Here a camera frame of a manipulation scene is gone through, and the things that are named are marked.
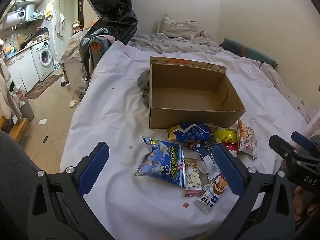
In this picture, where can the dark crumpled cloth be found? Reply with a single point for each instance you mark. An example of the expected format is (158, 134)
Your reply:
(144, 82)

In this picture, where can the blue star-print snack bag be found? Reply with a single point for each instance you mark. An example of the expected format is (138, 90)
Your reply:
(162, 162)

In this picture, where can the black plastic bag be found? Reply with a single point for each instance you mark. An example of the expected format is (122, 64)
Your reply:
(112, 12)

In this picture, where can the striped pillow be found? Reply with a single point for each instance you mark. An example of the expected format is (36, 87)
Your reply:
(175, 27)

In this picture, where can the yellow wooden stool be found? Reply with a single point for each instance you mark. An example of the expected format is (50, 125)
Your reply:
(16, 127)

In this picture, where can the brown cardboard box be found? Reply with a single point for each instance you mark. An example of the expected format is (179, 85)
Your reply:
(187, 97)

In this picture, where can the pale hanging clothes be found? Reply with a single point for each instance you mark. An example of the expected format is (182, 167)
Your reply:
(3, 87)

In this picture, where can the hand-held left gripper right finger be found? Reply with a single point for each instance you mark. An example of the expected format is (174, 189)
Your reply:
(228, 171)

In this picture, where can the white kitchen cabinet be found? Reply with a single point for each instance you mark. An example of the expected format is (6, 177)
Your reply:
(22, 67)

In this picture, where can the brown floor rug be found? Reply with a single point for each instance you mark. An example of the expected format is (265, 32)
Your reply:
(43, 86)

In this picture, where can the white slippers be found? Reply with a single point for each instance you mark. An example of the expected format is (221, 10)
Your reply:
(73, 102)

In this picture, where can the white washing machine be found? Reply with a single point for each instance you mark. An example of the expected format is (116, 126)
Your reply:
(43, 55)

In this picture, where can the grey orange garment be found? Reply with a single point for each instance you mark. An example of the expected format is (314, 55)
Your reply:
(98, 48)

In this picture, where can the white orange snack bag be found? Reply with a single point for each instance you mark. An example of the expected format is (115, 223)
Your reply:
(246, 137)

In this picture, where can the teal rolled mat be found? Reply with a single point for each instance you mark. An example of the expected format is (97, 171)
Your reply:
(245, 51)

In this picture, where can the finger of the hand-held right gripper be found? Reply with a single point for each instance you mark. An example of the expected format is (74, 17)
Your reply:
(282, 146)
(301, 137)

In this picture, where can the dark blue snack bag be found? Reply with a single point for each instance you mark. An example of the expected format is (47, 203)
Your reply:
(192, 132)

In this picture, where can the dark white-ended snack packet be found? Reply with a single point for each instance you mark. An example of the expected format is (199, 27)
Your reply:
(206, 161)

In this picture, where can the red yellow snack packet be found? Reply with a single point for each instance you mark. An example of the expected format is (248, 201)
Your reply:
(231, 148)

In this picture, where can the grey trash bin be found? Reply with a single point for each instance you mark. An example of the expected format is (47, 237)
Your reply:
(26, 110)

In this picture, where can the yellow snack bag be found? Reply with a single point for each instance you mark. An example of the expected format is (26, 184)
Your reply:
(225, 135)

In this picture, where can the white water heater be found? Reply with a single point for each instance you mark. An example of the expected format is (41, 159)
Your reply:
(20, 13)

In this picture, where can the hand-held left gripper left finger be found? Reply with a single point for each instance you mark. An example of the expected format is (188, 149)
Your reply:
(93, 171)

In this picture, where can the person's right hand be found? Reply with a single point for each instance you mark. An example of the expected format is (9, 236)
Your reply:
(303, 202)

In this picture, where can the white hanging towel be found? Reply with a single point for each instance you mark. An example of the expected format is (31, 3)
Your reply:
(60, 23)

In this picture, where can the white stick sachet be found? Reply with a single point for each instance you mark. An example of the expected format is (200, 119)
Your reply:
(208, 200)

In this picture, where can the grey crumpled quilt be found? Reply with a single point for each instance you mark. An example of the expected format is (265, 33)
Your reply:
(155, 42)

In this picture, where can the white bed sheet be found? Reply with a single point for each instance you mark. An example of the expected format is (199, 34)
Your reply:
(112, 105)

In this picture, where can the pink cartoon sachet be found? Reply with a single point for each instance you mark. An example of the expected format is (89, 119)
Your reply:
(193, 180)

